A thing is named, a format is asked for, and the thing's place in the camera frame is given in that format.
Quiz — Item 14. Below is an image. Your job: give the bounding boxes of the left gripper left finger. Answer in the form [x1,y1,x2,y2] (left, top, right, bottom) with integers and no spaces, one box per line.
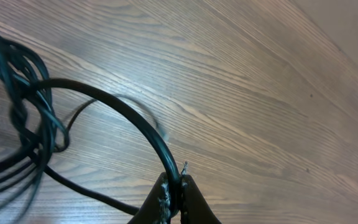
[128,172,170,224]

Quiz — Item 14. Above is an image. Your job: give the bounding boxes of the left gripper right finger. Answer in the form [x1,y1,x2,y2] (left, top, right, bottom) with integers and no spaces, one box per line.
[180,175,221,224]

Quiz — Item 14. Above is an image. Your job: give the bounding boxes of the black USB cable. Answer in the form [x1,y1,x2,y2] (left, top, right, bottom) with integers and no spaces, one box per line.
[0,18,181,224]

